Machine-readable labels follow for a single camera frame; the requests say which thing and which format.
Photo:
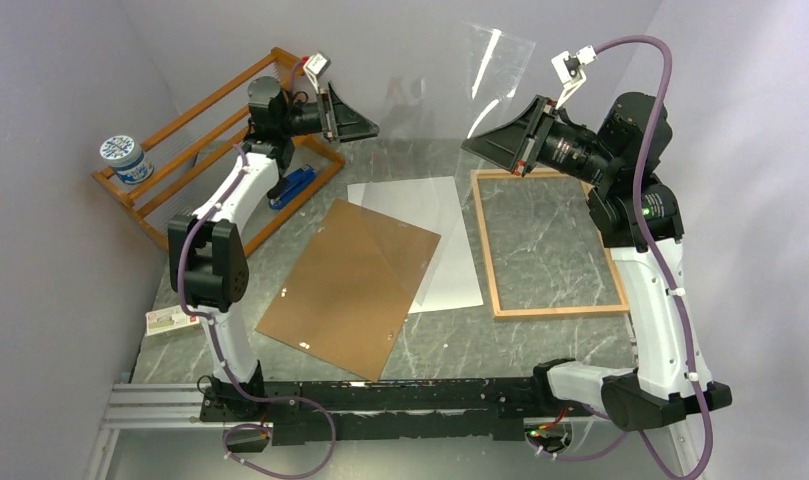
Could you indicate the blue white jar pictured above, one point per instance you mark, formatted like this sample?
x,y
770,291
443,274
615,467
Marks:
x,y
127,159

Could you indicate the white photo paper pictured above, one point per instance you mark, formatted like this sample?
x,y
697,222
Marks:
x,y
432,204

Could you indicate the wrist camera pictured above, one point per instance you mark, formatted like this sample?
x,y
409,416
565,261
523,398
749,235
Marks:
x,y
315,65
570,71

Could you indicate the blue stapler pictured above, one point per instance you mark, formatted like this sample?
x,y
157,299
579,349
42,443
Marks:
x,y
289,186

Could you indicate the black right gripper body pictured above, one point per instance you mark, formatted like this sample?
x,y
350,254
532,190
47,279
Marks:
x,y
537,144

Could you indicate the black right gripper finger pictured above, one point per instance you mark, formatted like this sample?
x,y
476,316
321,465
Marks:
x,y
524,126
506,157

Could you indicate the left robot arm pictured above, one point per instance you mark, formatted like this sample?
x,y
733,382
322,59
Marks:
x,y
207,260

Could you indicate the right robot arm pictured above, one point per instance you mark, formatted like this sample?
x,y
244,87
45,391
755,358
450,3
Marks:
x,y
639,221

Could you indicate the orange wooden rack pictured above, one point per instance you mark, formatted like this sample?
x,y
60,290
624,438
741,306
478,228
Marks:
x,y
139,201

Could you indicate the brown backing board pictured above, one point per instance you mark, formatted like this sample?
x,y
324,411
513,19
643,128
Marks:
x,y
348,294

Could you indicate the black base bar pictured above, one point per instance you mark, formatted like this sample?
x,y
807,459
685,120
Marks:
x,y
503,409

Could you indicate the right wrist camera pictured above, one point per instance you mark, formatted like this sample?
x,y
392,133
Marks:
x,y
570,71

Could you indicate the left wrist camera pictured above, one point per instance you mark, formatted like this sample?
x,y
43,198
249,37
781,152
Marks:
x,y
315,65

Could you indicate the clear acrylic sheet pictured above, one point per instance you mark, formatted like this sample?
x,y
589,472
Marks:
x,y
470,92

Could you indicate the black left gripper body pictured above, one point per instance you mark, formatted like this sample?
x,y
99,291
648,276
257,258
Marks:
x,y
326,115

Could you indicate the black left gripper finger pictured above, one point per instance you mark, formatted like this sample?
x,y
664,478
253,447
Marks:
x,y
357,136
345,119

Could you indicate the light wooden picture frame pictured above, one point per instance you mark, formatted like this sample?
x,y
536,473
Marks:
x,y
543,258

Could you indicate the small white red box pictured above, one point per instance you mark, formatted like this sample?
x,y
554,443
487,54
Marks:
x,y
167,320

